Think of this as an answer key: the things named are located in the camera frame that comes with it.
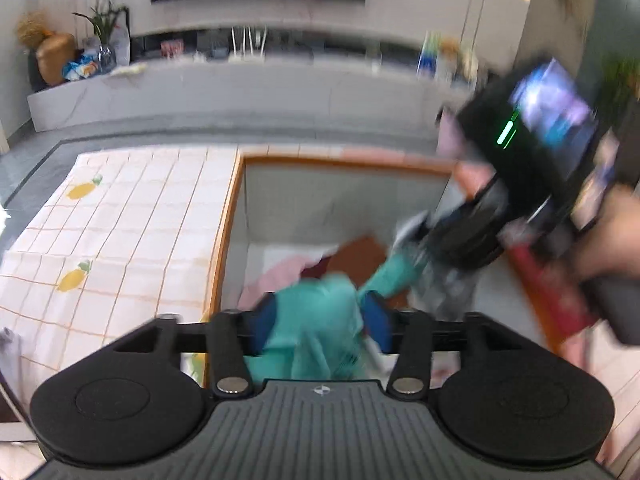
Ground white plastic bag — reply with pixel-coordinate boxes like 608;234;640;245
112;27;132;66

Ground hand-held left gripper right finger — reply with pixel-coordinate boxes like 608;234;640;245
360;292;543;397

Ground blue snack bags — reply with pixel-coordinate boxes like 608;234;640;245
61;55;101;81

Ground golden vase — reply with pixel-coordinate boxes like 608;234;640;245
36;32;77;87

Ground person's right hand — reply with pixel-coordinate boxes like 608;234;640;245
570;182;640;283

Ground dried flowers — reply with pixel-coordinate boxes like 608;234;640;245
16;12;53;48

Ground maroon cloth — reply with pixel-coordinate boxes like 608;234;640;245
300;255;336;281

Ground white router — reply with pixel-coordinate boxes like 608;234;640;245
227;25;268;63

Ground pink bin with black bag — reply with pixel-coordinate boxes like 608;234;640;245
435;102;473;156

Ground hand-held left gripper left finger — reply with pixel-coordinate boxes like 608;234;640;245
102;295;278;398

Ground orange cardboard box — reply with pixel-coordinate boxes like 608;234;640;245
202;152;566;391

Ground brown cloth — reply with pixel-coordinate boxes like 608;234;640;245
327;235;388;291

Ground red storage box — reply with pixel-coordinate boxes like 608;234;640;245
510;242;601;341

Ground marble television console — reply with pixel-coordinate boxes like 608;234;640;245
27;25;501;133

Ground pink cloth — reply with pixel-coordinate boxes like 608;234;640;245
237;255;331;311

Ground green plant in glass vase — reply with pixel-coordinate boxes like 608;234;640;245
72;0;138;73

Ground lemon print tablecloth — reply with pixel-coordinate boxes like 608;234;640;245
0;142;640;466

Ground green ivy plant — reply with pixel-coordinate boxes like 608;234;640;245
600;55;640;126

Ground teal plush pouch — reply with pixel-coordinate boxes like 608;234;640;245
245;250;431;383

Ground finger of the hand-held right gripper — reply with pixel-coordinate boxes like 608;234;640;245
395;212;453;261

